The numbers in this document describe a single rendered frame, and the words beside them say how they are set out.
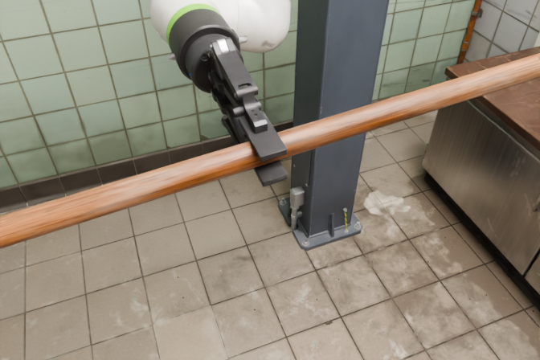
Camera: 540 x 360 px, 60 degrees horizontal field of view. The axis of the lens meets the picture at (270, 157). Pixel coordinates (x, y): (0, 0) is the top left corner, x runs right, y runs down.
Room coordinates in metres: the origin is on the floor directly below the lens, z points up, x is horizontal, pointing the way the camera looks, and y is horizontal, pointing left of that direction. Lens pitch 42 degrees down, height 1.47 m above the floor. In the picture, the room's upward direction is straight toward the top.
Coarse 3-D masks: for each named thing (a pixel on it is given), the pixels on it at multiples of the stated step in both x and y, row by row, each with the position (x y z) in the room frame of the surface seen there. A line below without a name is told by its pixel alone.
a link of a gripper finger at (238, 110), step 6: (210, 72) 0.52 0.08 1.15; (210, 78) 0.51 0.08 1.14; (216, 78) 0.50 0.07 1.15; (216, 84) 0.50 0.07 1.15; (222, 84) 0.49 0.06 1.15; (228, 84) 0.48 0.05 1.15; (222, 90) 0.48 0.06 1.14; (228, 90) 0.47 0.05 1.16; (228, 96) 0.47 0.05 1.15; (234, 96) 0.45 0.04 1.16; (234, 102) 0.44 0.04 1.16; (240, 102) 0.44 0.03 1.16; (258, 102) 0.43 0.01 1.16; (234, 108) 0.42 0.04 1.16; (240, 108) 0.43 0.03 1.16; (234, 114) 0.42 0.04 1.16; (240, 114) 0.42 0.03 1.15
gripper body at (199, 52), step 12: (204, 36) 0.58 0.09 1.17; (216, 36) 0.58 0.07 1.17; (192, 48) 0.56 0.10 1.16; (204, 48) 0.55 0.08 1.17; (192, 60) 0.54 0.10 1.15; (204, 60) 0.54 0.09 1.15; (192, 72) 0.54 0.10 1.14; (204, 72) 0.54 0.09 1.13; (216, 72) 0.51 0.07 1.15; (204, 84) 0.54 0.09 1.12
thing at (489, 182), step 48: (480, 96) 1.31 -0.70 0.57; (528, 96) 1.29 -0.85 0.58; (432, 144) 1.45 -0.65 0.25; (480, 144) 1.25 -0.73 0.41; (528, 144) 1.10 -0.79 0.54; (480, 192) 1.18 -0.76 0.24; (528, 192) 1.03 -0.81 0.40; (480, 240) 1.15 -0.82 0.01; (528, 240) 0.96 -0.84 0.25; (528, 288) 0.92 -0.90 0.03
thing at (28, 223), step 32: (512, 64) 0.52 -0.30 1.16; (416, 96) 0.46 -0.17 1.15; (448, 96) 0.47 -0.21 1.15; (320, 128) 0.41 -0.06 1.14; (352, 128) 0.42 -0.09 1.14; (192, 160) 0.37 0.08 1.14; (224, 160) 0.37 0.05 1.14; (256, 160) 0.37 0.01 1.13; (96, 192) 0.32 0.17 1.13; (128, 192) 0.33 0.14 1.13; (160, 192) 0.33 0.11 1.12; (0, 224) 0.29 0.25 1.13; (32, 224) 0.29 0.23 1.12; (64, 224) 0.30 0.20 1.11
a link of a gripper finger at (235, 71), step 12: (216, 48) 0.50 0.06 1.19; (228, 48) 0.51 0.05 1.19; (216, 60) 0.50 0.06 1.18; (228, 60) 0.48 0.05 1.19; (240, 60) 0.48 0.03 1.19; (228, 72) 0.46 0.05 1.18; (240, 72) 0.46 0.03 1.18; (240, 84) 0.44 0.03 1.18; (252, 84) 0.44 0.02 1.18; (240, 96) 0.43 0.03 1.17
